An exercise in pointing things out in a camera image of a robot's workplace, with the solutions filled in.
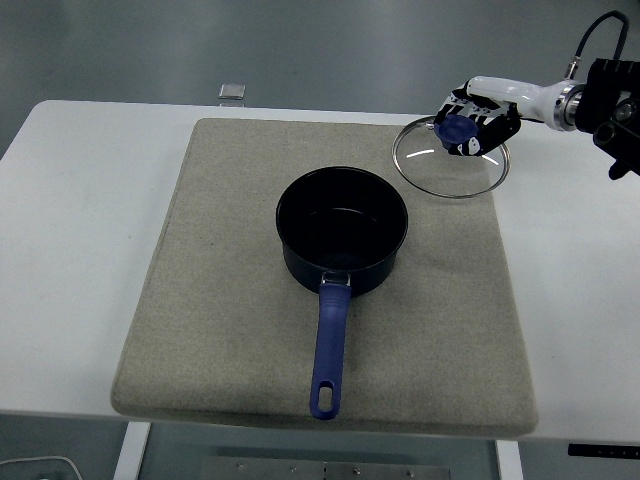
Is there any white table leg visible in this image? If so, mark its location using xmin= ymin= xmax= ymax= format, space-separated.
xmin=112 ymin=422 xmax=152 ymax=480
xmin=494 ymin=439 xmax=524 ymax=480

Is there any black table control panel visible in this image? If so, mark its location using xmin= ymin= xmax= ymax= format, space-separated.
xmin=568 ymin=443 xmax=640 ymax=458

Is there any beige fabric mat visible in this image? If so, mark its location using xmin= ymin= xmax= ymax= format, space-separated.
xmin=109 ymin=117 xmax=540 ymax=435

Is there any dark pot with blue handle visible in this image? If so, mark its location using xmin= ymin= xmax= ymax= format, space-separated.
xmin=275 ymin=165 xmax=410 ymax=421

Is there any white and black hand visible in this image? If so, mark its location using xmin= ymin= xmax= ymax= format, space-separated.
xmin=432 ymin=75 xmax=560 ymax=158

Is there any white rounded object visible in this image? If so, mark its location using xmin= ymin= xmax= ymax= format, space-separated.
xmin=0 ymin=455 xmax=81 ymax=480

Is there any glass pot lid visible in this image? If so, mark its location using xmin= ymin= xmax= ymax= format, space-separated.
xmin=392 ymin=113 xmax=512 ymax=199

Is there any grey metal plate with screws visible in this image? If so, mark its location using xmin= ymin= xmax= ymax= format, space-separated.
xmin=202 ymin=455 xmax=454 ymax=480

